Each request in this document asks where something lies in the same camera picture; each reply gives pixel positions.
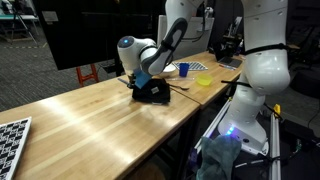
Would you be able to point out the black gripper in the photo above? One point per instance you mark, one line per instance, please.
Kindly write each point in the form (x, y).
(131, 81)

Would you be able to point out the black towel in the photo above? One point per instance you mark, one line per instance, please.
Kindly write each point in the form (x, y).
(154, 91)

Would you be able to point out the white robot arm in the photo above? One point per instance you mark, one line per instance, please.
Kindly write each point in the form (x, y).
(264, 66)

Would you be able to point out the grey marker pen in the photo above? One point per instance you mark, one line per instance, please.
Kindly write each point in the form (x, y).
(123, 81)

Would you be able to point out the white bowl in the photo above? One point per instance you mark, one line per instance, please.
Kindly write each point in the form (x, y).
(169, 68)

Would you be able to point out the blue cup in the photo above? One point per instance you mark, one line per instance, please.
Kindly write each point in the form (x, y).
(183, 69)

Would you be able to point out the small checkerboard calibration sheet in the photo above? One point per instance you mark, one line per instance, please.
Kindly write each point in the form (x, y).
(193, 66)

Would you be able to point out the black monitor screen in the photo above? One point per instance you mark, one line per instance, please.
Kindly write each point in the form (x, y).
(81, 32)

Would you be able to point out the yellow plastic bowl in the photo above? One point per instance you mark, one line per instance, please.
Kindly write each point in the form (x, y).
(204, 79)

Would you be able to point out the white partition panel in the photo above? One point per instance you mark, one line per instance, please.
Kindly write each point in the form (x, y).
(196, 38)

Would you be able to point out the black laptop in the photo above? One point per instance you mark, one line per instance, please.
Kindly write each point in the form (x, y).
(224, 55)

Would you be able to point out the teal cloth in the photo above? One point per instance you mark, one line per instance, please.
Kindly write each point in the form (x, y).
(218, 156)

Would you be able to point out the large tag calibration board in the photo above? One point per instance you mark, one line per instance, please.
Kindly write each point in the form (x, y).
(13, 136)

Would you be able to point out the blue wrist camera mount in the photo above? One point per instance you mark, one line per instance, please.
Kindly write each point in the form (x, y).
(141, 78)

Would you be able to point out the orange stool frame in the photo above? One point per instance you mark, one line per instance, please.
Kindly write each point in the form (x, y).
(82, 78)

